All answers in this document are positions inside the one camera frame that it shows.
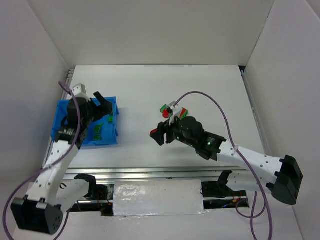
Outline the red round lego brick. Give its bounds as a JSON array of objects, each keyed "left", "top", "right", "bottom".
[{"left": 162, "top": 109, "right": 171, "bottom": 119}]

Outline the red studded lego brick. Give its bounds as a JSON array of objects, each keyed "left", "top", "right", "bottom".
[{"left": 150, "top": 128, "right": 159, "bottom": 137}]

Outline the green square lego brick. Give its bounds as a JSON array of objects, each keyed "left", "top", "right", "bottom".
[{"left": 93, "top": 124, "right": 102, "bottom": 134}]

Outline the blue bin right compartment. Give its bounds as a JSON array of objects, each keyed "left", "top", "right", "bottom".
[{"left": 82, "top": 96, "right": 120, "bottom": 148}]

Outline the silver foil tape sheet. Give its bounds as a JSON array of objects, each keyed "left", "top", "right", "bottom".
[{"left": 113, "top": 179, "right": 204, "bottom": 217}]

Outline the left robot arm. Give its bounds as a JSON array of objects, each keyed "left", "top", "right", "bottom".
[{"left": 10, "top": 91, "right": 113, "bottom": 235}]

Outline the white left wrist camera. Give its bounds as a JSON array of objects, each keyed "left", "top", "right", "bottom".
[{"left": 71, "top": 83, "right": 89, "bottom": 101}]

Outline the blue bin left compartment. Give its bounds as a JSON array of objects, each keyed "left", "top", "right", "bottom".
[{"left": 51, "top": 98, "right": 90, "bottom": 149}]

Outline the green red striped lego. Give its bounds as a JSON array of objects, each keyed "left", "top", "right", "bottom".
[{"left": 179, "top": 108, "right": 189, "bottom": 120}]

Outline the aluminium table rail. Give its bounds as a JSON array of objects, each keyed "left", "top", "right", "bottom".
[{"left": 63, "top": 166, "right": 246, "bottom": 182}]

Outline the blue bin compartment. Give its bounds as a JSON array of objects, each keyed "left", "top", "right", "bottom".
[
  {"left": 51, "top": 98, "right": 90, "bottom": 149},
  {"left": 82, "top": 96, "right": 120, "bottom": 148}
]

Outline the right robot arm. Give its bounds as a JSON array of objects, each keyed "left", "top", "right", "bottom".
[{"left": 150, "top": 117, "right": 303, "bottom": 206}]

